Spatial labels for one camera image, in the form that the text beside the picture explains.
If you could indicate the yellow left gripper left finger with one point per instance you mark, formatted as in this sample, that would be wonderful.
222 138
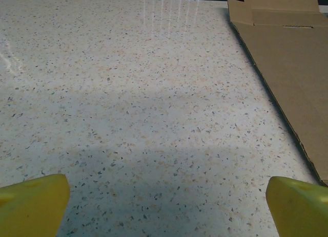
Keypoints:
30 209

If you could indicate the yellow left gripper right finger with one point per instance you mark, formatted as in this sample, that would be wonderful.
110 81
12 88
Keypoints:
299 211

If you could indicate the brown cardboard box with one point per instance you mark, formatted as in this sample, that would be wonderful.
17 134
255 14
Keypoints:
289 68

